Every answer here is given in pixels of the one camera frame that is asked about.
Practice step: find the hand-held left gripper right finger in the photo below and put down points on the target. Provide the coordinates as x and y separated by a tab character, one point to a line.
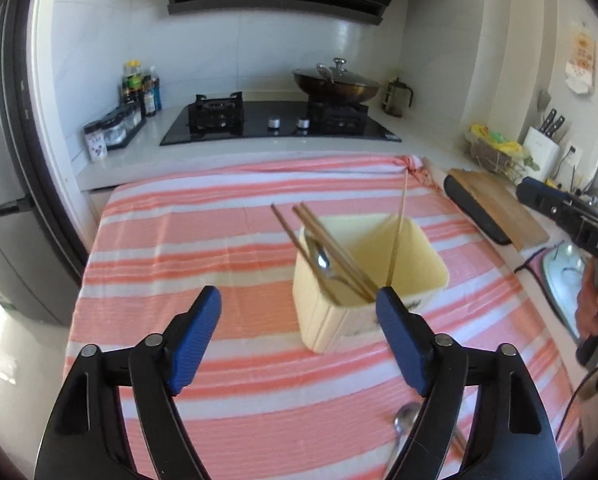
401	340

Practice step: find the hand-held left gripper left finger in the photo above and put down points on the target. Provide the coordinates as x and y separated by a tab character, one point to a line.
194	340

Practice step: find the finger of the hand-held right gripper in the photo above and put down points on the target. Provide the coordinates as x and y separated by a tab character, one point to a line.
534	191

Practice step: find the metal spoon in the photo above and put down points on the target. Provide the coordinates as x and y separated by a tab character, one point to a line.
320	259
404	420

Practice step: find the cream ribbed utensil container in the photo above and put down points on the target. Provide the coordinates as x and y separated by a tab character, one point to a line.
324	320

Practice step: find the wooden chopstick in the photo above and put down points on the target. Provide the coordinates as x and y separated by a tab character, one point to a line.
324	227
289	230
311	225
401	210

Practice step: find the person's right hand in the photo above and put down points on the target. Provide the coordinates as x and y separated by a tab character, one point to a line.
588	305

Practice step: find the wooden cutting board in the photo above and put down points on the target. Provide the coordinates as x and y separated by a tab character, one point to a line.
504	205

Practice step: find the white knife block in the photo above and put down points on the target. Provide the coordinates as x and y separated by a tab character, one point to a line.
540	152

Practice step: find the green round glass tray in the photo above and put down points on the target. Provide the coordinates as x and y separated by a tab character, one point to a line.
561	285

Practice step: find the pink striped tablecloth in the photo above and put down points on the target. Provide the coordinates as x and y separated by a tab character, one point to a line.
229	260

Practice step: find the hanging printed bag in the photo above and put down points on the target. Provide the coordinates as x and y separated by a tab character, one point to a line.
579	62

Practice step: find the dark glass jug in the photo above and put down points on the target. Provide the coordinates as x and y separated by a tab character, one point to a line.
398	97

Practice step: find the grey refrigerator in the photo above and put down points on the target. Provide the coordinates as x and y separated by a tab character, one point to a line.
9	260

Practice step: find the dark wok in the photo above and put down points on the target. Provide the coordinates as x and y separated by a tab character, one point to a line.
339	91

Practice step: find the white label spice jar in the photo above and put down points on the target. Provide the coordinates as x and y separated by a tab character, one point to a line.
95	142

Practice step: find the clear spice jar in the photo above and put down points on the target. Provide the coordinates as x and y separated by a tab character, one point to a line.
112	132
128	119

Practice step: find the glass wok lid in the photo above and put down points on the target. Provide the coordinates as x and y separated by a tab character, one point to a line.
336	72

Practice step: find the black gas stove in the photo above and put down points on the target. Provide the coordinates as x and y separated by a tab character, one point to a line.
279	125

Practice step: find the dark sauce bottle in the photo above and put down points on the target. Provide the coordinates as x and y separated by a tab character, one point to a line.
148	95

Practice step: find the blue label bottle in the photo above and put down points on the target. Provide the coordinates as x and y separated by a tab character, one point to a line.
155	90

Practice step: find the yellow cap condiment bottle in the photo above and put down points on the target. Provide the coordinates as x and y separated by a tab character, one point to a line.
132	77

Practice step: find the wall socket with plug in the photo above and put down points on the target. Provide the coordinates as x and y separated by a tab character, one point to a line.
570	155

